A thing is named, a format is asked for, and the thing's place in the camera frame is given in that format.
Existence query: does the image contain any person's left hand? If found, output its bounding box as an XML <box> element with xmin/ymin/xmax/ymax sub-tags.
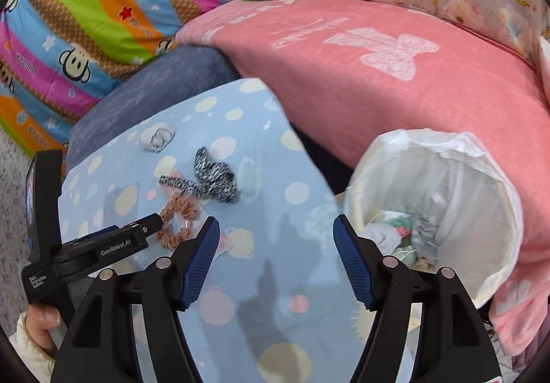
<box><xmin>26</xmin><ymin>305</ymin><xmax>62</xmax><ymax>353</ymax></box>

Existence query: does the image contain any black and white scrunchie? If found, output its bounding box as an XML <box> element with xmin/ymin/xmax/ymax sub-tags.
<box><xmin>160</xmin><ymin>147</ymin><xmax>238</xmax><ymax>204</ymax></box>

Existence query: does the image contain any blue-grey cushion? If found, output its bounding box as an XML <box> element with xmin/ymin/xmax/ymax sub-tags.
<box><xmin>64</xmin><ymin>45</ymin><xmax>241</xmax><ymax>173</ymax></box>

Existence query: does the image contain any brown scrunchie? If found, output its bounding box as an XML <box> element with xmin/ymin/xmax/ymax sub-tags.
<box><xmin>155</xmin><ymin>198</ymin><xmax>199</xmax><ymax>248</ymax></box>

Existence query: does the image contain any white round bin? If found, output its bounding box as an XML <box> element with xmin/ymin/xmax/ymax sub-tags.
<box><xmin>344</xmin><ymin>129</ymin><xmax>524</xmax><ymax>311</ymax></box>

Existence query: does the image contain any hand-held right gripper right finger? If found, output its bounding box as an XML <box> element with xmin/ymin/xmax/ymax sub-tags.
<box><xmin>333</xmin><ymin>213</ymin><xmax>501</xmax><ymax>383</ymax></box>

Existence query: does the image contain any person's left forearm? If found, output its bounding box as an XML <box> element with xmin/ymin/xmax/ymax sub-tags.
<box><xmin>9</xmin><ymin>314</ymin><xmax>56</xmax><ymax>379</ymax></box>

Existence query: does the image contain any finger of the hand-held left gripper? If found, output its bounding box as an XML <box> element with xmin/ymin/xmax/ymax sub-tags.
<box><xmin>62</xmin><ymin>212</ymin><xmax>164</xmax><ymax>246</ymax></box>

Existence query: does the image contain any clear plastic packet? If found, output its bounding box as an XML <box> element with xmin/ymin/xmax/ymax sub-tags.
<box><xmin>140</xmin><ymin>123</ymin><xmax>176</xmax><ymax>152</ymax></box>

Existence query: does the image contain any grey wrapper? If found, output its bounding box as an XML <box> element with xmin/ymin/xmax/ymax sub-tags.
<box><xmin>410</xmin><ymin>215</ymin><xmax>440</xmax><ymax>260</ymax></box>

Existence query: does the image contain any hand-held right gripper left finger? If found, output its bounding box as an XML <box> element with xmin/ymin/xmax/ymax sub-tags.
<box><xmin>51</xmin><ymin>215</ymin><xmax>221</xmax><ymax>383</ymax></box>

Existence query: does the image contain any pink blanket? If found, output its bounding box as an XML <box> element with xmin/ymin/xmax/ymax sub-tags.
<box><xmin>175</xmin><ymin>0</ymin><xmax>550</xmax><ymax>356</ymax></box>

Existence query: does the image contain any white cloth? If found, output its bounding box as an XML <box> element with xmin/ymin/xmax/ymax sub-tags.
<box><xmin>365</xmin><ymin>222</ymin><xmax>402</xmax><ymax>254</ymax></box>

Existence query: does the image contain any blue dotted table cloth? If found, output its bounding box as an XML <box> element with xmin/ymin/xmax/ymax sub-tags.
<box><xmin>58</xmin><ymin>78</ymin><xmax>417</xmax><ymax>383</ymax></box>

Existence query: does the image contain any striped cartoon blanket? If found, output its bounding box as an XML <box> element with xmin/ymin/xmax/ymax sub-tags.
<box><xmin>0</xmin><ymin>0</ymin><xmax>250</xmax><ymax>152</ymax></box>

